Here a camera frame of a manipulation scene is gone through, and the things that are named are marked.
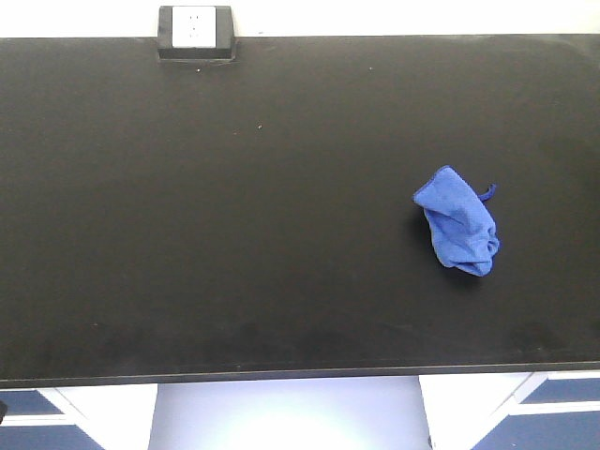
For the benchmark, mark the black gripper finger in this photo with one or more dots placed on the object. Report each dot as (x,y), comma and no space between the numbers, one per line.
(3,411)

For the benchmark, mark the blue microfiber cloth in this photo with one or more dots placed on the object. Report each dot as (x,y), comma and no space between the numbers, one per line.
(463,233)

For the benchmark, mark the blue left under-bench cabinet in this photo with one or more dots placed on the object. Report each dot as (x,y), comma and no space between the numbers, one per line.
(113,416)

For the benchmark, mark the blue under-bench cabinet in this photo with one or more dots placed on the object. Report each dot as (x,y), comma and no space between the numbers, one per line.
(523,410)
(113,416)

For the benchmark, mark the black white power outlet box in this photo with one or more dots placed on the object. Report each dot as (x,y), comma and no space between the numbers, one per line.
(195,33)

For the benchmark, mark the blue right under-bench cabinet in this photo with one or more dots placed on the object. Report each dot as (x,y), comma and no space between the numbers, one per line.
(523,410)

